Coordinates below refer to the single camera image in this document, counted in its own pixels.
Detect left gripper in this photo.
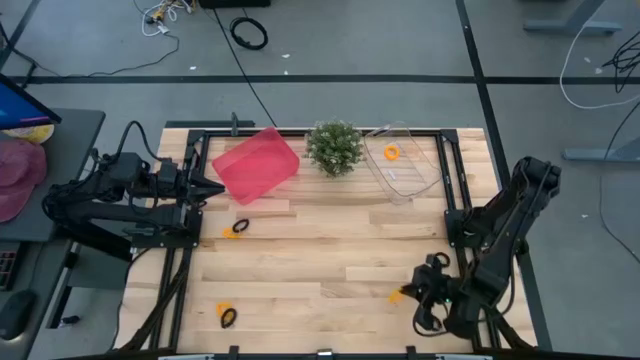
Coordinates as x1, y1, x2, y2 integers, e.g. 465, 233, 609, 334
177, 169, 226, 203

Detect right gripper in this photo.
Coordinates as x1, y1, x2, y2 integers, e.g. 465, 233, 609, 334
400, 267, 452, 312

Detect pink plastic bin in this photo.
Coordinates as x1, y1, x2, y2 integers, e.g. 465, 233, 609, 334
211, 126, 301, 207

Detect clear plastic bin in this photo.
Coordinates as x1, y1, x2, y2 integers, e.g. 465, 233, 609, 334
363, 122, 444, 205

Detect potted artificial green plant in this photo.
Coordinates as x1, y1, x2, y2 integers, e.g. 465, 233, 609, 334
304, 119, 366, 178

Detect grey side desk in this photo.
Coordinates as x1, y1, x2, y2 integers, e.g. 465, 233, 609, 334
0, 108, 107, 244

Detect pink cap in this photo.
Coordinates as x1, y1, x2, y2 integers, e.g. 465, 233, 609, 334
0, 138, 49, 224

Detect black equipment box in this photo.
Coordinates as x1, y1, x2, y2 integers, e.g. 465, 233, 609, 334
198, 0, 272, 9

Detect computer monitor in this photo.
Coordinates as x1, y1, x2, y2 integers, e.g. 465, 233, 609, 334
0, 73, 63, 132

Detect computer keyboard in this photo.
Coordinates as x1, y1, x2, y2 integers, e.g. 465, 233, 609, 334
0, 249, 21, 291

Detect black computer mouse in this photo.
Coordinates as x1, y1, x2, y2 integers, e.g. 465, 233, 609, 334
0, 288, 37, 342

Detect grey desk foot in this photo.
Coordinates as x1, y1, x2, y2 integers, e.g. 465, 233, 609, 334
563, 134, 640, 162
522, 0, 624, 37

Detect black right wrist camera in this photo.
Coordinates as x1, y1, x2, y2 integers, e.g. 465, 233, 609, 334
423, 253, 444, 275

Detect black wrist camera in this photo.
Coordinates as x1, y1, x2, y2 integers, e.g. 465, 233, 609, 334
158, 158, 180, 185
423, 253, 444, 275

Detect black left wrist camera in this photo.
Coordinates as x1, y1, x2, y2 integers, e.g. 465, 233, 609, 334
158, 158, 180, 185

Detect black bracket bar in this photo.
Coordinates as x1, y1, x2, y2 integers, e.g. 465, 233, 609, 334
164, 112, 256, 137

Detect black cable bundle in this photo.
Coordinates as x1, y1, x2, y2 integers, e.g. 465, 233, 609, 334
479, 299, 536, 351
119, 247, 194, 351

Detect coiled black cable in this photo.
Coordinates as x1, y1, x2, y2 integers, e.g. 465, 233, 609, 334
229, 16, 270, 51

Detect black aluminium table frame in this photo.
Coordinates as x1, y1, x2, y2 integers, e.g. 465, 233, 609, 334
130, 127, 521, 360

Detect white cable bundle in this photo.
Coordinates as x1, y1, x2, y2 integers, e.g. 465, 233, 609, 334
132, 0, 196, 37

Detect long white cable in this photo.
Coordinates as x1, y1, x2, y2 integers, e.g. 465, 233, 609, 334
558, 22, 640, 110

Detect tangled black cables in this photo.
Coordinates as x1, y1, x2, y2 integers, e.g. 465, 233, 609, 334
602, 30, 640, 94

